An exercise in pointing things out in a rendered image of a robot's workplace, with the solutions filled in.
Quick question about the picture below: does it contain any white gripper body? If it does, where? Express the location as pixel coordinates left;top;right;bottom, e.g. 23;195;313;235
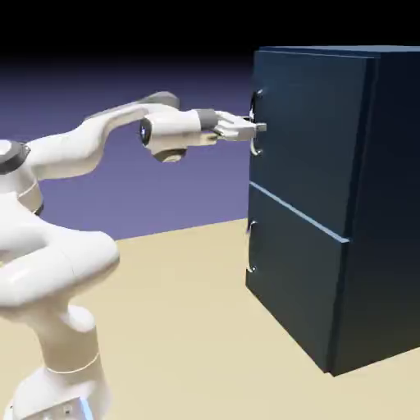
214;110;258;143

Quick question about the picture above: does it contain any long curved metal handle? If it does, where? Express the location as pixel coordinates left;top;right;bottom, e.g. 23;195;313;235
249;88;265;158

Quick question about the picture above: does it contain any dark blue large cabinet door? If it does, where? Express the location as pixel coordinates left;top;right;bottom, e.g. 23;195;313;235
248;49;379;239

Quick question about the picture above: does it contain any dark blue cabinet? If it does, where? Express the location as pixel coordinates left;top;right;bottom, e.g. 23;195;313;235
244;45;420;377

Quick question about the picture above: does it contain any dark blue small cabinet door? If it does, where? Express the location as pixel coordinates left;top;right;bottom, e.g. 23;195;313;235
244;182;350;374

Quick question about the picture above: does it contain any short curved metal handle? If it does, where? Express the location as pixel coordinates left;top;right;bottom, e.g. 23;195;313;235
246;220;258;274

